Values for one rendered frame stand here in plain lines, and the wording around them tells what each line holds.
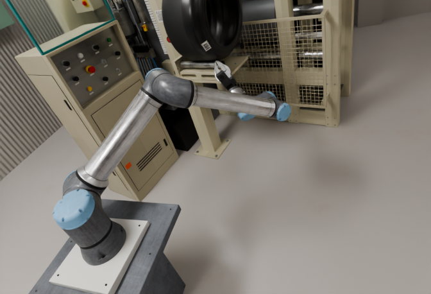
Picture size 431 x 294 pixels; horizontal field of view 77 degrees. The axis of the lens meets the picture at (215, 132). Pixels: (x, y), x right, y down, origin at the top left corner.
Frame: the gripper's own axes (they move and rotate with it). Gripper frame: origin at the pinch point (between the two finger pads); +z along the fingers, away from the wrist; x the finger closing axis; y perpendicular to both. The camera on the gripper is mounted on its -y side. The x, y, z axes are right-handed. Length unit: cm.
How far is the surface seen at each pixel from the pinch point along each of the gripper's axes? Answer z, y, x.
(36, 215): 5, 42, -210
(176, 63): 29.6, 19.4, -26.0
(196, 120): 8, 71, -47
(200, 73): 13.9, 22.4, -15.2
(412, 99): -57, 142, 115
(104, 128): 14, 8, -89
